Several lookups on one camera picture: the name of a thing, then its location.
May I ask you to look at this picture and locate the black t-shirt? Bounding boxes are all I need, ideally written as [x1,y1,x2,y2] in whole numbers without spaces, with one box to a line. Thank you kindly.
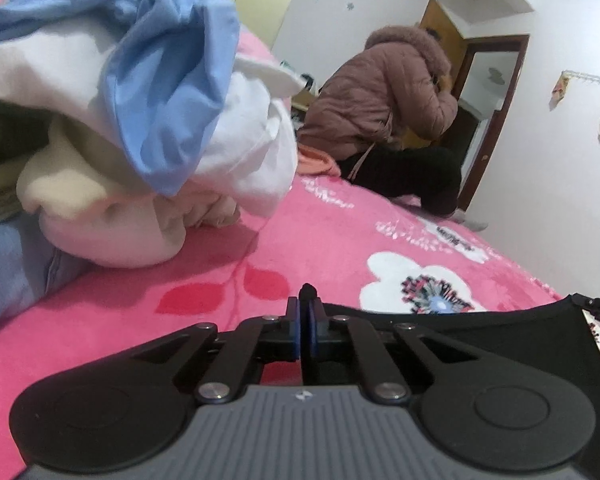
[299,283,600,443]

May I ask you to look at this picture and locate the wooden door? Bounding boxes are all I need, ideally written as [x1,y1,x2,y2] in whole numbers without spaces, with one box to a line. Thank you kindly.
[419,0,465,111]

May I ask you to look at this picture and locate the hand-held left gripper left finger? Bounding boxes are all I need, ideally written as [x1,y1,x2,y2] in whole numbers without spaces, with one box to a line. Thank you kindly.
[127,296,305,405]

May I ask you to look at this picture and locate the pink floral blanket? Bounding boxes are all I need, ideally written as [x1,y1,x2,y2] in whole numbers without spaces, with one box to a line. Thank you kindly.
[0,175,600,476]

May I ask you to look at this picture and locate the cream fleece garment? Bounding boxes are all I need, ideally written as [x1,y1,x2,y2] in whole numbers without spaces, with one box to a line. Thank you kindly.
[16,117,118,222]

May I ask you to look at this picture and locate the white wall hook rack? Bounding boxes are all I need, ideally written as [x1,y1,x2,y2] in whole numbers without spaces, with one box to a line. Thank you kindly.
[561,69,600,90]

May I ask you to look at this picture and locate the dark grey garment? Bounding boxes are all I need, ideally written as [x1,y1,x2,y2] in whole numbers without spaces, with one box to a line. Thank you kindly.
[0,95,56,228]

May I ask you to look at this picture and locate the coral cloth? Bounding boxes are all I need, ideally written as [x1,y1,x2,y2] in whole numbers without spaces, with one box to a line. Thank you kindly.
[295,144,342,179]

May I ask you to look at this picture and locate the blue garment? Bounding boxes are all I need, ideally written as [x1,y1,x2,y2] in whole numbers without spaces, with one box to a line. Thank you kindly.
[0,0,240,200]

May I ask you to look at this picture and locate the small hanging patterned cloth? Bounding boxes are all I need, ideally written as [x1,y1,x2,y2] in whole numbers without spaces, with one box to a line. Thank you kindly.
[551,72,574,110]

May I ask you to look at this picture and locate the white garment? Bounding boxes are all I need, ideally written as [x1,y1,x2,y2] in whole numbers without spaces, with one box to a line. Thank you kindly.
[0,25,307,220]

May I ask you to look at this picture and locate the blue jeans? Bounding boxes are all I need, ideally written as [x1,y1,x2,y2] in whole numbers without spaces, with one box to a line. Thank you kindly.
[0,217,93,338]

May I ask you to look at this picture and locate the dark door frame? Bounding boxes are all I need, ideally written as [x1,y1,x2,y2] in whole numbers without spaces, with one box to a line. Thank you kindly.
[452,34,531,213]

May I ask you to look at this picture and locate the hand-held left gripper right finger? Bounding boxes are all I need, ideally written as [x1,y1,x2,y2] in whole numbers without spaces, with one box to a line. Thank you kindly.
[306,296,483,405]

